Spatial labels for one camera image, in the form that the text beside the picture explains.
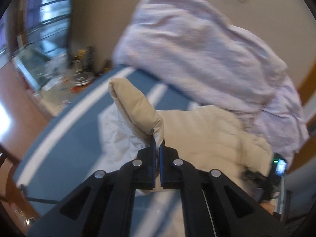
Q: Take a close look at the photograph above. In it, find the beige quilted down jacket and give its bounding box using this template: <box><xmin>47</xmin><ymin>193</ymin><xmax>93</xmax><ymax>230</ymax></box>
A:
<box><xmin>98</xmin><ymin>77</ymin><xmax>274</xmax><ymax>237</ymax></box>

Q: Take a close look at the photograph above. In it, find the blue white striped bed sheet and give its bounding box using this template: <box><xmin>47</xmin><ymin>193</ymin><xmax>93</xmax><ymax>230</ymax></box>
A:
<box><xmin>13</xmin><ymin>65</ymin><xmax>196</xmax><ymax>216</ymax></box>

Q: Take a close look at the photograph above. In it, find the cluttered side table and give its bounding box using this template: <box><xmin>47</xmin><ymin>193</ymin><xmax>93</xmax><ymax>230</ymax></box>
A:
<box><xmin>12</xmin><ymin>45</ymin><xmax>111</xmax><ymax>119</ymax></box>

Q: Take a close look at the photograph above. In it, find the lilac crumpled duvet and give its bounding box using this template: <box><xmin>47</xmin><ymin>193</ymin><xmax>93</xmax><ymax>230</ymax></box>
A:
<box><xmin>113</xmin><ymin>0</ymin><xmax>309</xmax><ymax>164</ymax></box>

